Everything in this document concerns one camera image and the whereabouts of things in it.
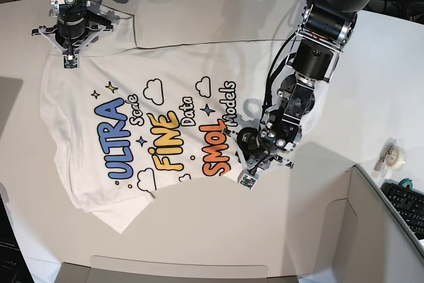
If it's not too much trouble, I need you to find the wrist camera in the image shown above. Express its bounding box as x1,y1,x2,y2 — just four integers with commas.
63,54,80,69
237,170,259,190

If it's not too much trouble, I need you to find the grey cardboard box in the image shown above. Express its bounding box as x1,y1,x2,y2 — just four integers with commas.
56,164,423,282

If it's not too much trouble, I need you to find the green tape roll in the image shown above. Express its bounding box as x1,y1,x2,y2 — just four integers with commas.
398,178,413,190

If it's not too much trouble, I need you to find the clear tape dispenser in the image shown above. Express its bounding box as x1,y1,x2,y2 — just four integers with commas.
374,137,407,180

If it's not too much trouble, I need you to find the grey flat panel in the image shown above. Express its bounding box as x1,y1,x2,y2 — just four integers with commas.
0,76,23,135

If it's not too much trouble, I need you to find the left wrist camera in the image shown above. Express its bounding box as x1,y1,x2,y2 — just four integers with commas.
237,170,259,190

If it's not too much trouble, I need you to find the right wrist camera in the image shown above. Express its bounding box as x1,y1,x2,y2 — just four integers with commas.
63,54,80,69

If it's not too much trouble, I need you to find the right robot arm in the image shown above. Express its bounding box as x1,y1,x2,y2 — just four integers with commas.
31,0,113,63

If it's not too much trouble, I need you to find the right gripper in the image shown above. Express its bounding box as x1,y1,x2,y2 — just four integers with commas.
31,19,113,55

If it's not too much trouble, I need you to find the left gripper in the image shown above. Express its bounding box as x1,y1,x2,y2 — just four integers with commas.
223,127,294,175

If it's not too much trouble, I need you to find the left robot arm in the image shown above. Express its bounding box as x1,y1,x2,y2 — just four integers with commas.
223,0,370,182

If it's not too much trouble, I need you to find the black keyboard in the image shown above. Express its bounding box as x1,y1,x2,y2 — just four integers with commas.
380,183,424,240

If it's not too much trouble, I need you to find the white printed t-shirt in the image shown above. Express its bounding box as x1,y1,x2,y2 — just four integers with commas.
39,0,329,234

